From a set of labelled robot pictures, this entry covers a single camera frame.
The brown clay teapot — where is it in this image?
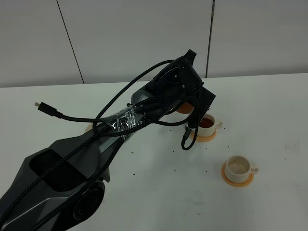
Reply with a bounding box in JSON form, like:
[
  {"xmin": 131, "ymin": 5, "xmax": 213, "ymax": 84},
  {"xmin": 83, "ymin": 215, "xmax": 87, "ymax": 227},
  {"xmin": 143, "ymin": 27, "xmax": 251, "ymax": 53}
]
[{"xmin": 176, "ymin": 102, "xmax": 194, "ymax": 114}]

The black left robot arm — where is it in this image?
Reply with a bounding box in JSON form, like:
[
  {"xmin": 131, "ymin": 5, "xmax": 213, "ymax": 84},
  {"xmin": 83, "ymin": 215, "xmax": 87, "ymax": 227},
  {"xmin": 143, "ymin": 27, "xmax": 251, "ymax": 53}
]
[{"xmin": 0, "ymin": 50, "xmax": 203, "ymax": 231}]

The black braided camera cable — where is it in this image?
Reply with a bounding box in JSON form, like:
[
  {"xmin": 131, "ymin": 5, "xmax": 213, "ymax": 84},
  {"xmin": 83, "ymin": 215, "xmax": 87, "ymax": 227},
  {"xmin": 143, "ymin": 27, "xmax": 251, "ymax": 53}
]
[{"xmin": 0, "ymin": 59, "xmax": 205, "ymax": 217}]

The white teacup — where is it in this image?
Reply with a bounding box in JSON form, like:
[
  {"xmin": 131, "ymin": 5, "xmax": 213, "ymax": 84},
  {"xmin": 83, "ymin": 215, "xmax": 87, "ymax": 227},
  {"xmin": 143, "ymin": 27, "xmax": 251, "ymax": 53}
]
[
  {"xmin": 197, "ymin": 114, "xmax": 222, "ymax": 137},
  {"xmin": 224, "ymin": 155, "xmax": 259, "ymax": 183}
]

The orange coaster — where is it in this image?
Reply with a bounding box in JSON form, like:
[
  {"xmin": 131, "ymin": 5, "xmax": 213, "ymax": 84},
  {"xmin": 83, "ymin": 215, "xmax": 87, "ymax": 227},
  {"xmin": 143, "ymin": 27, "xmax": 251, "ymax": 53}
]
[
  {"xmin": 196, "ymin": 125, "xmax": 217, "ymax": 142},
  {"xmin": 221, "ymin": 162, "xmax": 254, "ymax": 188}
]

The orange coaster near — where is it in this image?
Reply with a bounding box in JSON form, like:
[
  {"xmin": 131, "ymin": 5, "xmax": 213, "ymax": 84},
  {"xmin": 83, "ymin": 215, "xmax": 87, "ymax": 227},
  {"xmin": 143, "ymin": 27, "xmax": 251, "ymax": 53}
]
[{"xmin": 221, "ymin": 162, "xmax": 254, "ymax": 188}]

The white teacup near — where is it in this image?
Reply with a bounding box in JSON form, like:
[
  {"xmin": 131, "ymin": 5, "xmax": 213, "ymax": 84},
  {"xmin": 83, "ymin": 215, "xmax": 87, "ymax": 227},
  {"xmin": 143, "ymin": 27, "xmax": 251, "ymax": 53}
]
[{"xmin": 224, "ymin": 155, "xmax": 259, "ymax": 183}]

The white teacup far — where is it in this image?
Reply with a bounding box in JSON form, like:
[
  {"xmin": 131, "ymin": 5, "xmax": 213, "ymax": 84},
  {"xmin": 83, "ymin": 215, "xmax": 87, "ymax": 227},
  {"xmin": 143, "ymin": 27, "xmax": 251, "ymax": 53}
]
[{"xmin": 197, "ymin": 114, "xmax": 222, "ymax": 137}]

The beige round teapot coaster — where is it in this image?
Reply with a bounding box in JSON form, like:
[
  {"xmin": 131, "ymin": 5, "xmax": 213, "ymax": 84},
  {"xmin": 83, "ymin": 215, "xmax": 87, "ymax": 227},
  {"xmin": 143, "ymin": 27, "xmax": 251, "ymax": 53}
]
[{"xmin": 85, "ymin": 123, "xmax": 93, "ymax": 133}]

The orange coaster far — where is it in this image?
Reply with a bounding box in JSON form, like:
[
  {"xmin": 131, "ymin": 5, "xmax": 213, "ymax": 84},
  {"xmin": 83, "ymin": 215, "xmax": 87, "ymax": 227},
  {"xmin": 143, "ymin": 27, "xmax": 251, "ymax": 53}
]
[{"xmin": 196, "ymin": 125, "xmax": 217, "ymax": 142}]

